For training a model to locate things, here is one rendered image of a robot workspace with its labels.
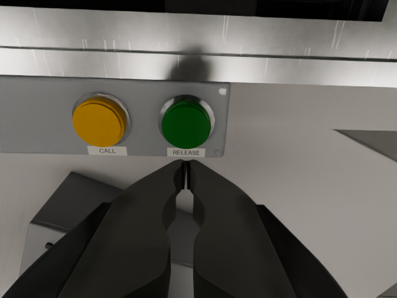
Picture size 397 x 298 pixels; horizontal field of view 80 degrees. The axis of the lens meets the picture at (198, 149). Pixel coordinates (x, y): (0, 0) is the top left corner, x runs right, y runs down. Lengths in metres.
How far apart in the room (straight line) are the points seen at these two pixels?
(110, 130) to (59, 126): 0.05
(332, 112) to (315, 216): 0.18
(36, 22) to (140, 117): 0.09
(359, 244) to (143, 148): 0.43
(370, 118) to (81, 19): 0.34
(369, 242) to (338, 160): 0.20
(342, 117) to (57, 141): 0.33
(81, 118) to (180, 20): 0.10
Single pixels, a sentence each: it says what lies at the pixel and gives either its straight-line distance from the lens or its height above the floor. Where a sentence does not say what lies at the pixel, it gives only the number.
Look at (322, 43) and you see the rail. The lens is 0.21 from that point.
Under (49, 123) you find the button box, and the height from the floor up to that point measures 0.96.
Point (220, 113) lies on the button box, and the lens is 0.20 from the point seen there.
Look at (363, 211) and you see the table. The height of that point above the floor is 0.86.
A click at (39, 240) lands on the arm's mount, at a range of 0.34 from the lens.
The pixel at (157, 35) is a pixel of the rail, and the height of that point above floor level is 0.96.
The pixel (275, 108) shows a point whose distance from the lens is 0.32.
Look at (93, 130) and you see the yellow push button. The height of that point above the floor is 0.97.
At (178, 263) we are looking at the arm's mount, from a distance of 0.33.
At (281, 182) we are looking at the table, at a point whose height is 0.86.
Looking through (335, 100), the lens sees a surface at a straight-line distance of 0.35.
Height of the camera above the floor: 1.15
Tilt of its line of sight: 62 degrees down
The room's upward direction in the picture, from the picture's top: 178 degrees clockwise
